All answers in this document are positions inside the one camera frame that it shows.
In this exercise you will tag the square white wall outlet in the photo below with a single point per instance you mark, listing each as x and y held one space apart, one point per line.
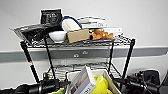
76 55

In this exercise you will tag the white box with grey print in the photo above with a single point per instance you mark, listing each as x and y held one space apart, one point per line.
82 83

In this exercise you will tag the white bowl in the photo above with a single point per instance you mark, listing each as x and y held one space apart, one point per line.
57 36

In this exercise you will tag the yellow soft item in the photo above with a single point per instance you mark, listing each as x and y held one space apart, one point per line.
102 86

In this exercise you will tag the small white wall plate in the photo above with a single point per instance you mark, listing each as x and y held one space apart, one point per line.
63 62

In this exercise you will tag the black office chair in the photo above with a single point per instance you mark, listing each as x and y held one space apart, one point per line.
156 78

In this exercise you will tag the long grey wall band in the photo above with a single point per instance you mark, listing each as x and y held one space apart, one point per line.
10 55

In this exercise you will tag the black bag with white print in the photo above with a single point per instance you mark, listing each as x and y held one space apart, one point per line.
51 18

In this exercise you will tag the orange plush toy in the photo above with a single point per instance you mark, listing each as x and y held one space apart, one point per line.
101 34

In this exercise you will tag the small tan cardboard box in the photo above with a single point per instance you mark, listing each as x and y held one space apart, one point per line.
78 35

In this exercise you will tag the clear tray with black contents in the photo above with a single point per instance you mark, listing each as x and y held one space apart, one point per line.
30 33

